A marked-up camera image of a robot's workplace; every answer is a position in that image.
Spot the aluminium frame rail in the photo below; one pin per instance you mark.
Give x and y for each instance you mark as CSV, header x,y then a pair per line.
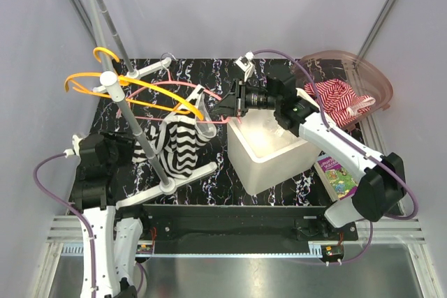
x,y
65,231

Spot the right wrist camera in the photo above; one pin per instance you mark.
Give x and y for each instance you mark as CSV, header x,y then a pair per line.
x,y
246,64

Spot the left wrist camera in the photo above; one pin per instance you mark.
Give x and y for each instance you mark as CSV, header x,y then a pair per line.
x,y
74,150

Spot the white foam box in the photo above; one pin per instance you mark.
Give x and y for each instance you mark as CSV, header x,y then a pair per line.
x,y
263,154

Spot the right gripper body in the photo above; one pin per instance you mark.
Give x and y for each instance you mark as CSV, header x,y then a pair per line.
x,y
240,92

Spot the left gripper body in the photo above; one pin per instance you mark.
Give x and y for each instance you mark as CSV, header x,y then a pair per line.
x,y
121,148

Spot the black marble pattern mat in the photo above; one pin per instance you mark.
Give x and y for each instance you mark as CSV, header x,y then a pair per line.
x,y
223,187

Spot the white clothes rack base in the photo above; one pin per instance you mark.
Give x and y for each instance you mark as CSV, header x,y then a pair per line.
x,y
156,77

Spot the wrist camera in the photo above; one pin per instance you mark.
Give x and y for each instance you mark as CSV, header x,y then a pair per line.
x,y
74,150
246,64

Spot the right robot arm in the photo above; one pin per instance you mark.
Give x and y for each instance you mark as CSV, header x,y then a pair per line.
x,y
380,178

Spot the purple children's book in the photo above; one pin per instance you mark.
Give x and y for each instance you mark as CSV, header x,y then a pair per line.
x,y
337,181

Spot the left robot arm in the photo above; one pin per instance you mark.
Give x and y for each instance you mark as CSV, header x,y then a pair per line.
x,y
110,235

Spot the black white striped tank top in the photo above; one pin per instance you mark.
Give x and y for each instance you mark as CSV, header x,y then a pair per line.
x,y
178,138

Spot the red white striped tank top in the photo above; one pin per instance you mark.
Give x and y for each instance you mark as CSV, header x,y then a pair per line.
x,y
341,102

